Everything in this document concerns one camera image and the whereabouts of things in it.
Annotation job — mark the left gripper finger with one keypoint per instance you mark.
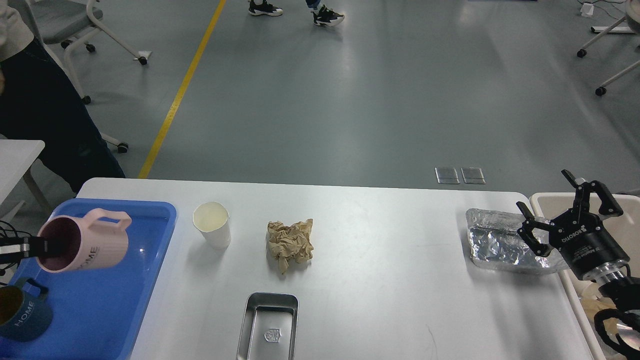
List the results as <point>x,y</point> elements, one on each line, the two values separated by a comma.
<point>24,247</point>

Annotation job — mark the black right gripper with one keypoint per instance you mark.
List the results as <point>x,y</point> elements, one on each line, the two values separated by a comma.
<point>592,245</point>

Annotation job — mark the pink plastic mug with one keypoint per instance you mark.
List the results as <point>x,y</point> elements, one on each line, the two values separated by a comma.
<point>98,240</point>

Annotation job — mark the metal rectangular tin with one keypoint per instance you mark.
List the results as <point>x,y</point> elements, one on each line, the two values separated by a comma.
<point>269,327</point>

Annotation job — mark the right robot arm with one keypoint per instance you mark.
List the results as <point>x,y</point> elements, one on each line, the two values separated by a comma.
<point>614,280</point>

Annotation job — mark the beige plastic bin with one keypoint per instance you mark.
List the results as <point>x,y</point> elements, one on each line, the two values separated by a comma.
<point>625,229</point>

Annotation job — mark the dark blue HOME mug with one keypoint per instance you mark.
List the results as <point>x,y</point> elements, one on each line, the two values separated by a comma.
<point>24,313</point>

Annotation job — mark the aluminium foil tray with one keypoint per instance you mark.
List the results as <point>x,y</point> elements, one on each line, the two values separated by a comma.
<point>496,245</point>

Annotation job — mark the white side table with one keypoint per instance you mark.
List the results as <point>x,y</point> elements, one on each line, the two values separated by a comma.
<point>16,160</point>

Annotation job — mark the blue plastic tray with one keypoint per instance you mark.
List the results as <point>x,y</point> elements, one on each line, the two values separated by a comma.
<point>97,313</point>

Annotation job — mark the floor socket plate right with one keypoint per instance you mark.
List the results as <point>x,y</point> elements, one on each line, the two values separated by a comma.
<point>473,176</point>

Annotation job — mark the floor socket plate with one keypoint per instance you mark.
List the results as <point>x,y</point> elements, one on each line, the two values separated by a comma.
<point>473,176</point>
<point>447,175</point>

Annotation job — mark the floor socket plate left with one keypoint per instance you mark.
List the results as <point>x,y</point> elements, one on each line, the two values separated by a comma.
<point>447,175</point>

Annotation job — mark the person in beige sweater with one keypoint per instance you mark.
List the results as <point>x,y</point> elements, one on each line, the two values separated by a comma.
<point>39,103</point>

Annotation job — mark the white paper cup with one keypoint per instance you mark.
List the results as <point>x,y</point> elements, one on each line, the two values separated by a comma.
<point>211,219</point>

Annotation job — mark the grey office chair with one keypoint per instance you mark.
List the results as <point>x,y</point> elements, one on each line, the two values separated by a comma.
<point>122,147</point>
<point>59,21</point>

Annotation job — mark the crumpled brown paper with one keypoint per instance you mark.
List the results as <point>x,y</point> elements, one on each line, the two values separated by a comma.
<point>287,243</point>

